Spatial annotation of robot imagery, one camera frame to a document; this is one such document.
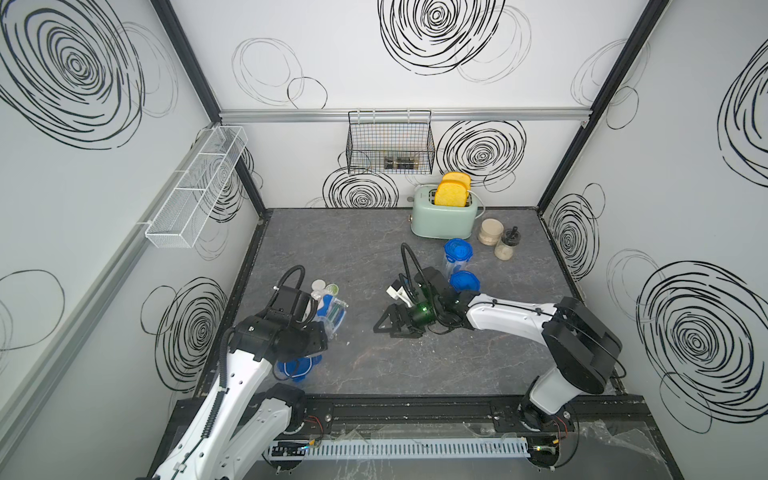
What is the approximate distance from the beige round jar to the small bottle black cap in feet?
0.08

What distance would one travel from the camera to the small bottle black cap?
0.99 m

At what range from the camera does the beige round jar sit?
107cm
